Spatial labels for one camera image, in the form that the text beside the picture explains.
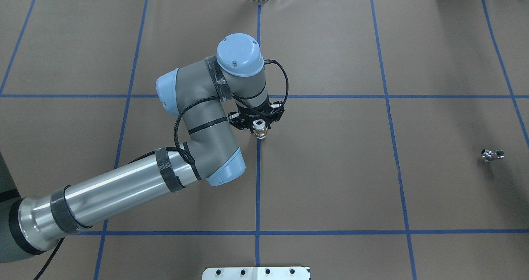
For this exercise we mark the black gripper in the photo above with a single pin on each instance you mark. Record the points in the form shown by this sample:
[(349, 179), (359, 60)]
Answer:
[(257, 115)]

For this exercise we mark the white PPR valve fitting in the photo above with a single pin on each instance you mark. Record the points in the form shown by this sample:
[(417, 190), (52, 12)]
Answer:
[(260, 129)]

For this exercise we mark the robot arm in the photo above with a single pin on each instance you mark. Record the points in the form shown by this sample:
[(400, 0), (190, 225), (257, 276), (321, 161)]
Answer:
[(208, 98)]

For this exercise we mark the small chrome pipe fitting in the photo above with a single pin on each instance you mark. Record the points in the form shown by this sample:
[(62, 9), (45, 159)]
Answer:
[(488, 155)]

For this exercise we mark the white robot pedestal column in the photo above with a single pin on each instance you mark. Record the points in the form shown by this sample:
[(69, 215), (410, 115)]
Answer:
[(257, 273)]

